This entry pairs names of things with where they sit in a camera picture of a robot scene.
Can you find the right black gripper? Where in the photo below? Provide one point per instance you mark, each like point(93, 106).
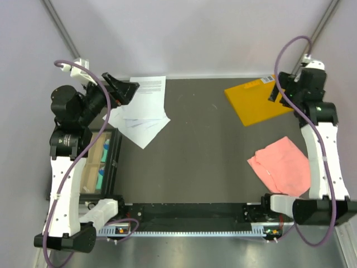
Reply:
point(286, 80)

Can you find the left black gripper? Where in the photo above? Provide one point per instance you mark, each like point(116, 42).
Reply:
point(124, 91)

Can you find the printed paper sheet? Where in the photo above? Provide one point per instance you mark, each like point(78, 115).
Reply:
point(148, 101)

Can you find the yellow plastic folder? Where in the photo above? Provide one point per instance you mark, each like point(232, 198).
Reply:
point(251, 101)

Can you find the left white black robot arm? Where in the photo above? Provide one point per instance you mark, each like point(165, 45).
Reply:
point(70, 142)

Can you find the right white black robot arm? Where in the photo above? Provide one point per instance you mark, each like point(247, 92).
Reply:
point(328, 196)

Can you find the white paper stack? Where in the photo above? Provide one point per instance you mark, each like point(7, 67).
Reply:
point(139, 131)

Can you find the pink cloth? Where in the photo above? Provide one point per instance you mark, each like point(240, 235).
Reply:
point(282, 168)

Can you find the black framed wooden tray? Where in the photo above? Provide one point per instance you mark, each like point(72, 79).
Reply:
point(90, 172)

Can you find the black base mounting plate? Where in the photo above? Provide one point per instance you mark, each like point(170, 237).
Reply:
point(196, 217)

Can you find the right aluminium frame post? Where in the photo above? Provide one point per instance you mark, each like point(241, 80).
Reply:
point(322, 18)

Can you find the aluminium frame post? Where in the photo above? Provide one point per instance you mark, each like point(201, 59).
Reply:
point(60, 27)
point(322, 18)

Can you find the left aluminium frame post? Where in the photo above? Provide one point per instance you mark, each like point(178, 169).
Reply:
point(60, 27)

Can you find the grey slotted cable duct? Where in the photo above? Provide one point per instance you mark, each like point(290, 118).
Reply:
point(254, 230)

